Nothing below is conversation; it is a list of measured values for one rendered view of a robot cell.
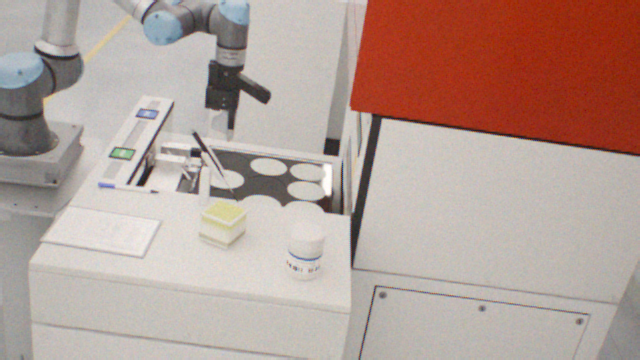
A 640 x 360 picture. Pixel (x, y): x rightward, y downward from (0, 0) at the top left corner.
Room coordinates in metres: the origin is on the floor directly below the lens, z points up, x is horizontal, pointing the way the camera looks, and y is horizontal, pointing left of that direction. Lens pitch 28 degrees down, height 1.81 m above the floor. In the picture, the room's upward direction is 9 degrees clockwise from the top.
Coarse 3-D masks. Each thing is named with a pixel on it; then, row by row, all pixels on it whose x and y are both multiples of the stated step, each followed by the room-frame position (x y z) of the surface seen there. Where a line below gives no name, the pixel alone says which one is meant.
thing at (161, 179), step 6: (186, 162) 1.76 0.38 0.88; (156, 168) 1.70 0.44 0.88; (186, 168) 1.76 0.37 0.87; (150, 174) 1.66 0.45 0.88; (156, 174) 1.67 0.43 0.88; (162, 174) 1.67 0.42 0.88; (168, 174) 1.68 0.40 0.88; (174, 174) 1.68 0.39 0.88; (180, 174) 1.69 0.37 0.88; (150, 180) 1.63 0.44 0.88; (156, 180) 1.64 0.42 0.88; (162, 180) 1.64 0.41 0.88; (168, 180) 1.65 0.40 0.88; (174, 180) 1.65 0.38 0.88; (180, 180) 1.67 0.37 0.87; (144, 186) 1.60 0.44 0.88; (150, 186) 1.60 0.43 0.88; (156, 186) 1.61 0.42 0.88; (162, 186) 1.61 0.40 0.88; (168, 186) 1.62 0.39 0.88; (174, 186) 1.62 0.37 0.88
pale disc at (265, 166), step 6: (252, 162) 1.79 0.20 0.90; (258, 162) 1.79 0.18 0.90; (264, 162) 1.80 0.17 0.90; (270, 162) 1.81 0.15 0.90; (276, 162) 1.81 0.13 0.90; (258, 168) 1.76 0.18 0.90; (264, 168) 1.76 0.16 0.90; (270, 168) 1.77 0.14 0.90; (276, 168) 1.78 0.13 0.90; (282, 168) 1.78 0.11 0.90; (270, 174) 1.74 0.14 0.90; (276, 174) 1.74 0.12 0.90
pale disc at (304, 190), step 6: (294, 186) 1.69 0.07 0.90; (300, 186) 1.70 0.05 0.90; (306, 186) 1.70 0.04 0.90; (312, 186) 1.71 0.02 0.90; (318, 186) 1.71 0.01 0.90; (294, 192) 1.66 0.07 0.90; (300, 192) 1.66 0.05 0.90; (306, 192) 1.67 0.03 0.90; (312, 192) 1.68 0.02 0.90; (318, 192) 1.68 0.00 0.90; (324, 192) 1.69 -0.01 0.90; (300, 198) 1.63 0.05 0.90; (306, 198) 1.64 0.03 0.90; (312, 198) 1.64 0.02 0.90; (318, 198) 1.65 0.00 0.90
